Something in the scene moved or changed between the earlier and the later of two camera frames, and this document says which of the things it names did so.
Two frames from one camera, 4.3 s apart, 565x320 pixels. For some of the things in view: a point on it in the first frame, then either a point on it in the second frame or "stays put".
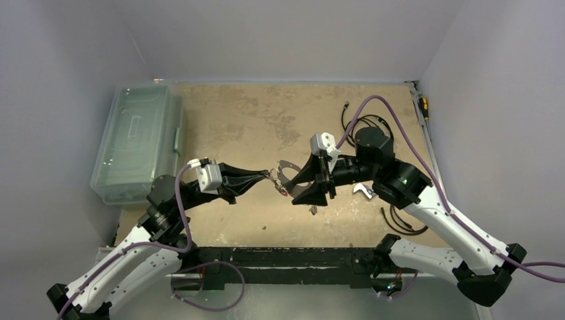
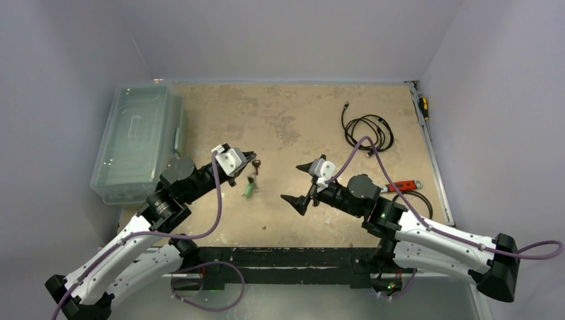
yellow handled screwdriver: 423,103 stays put
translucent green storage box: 145,139 stays put
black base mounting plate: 356,266 stays put
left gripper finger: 234,176 -> 248,155
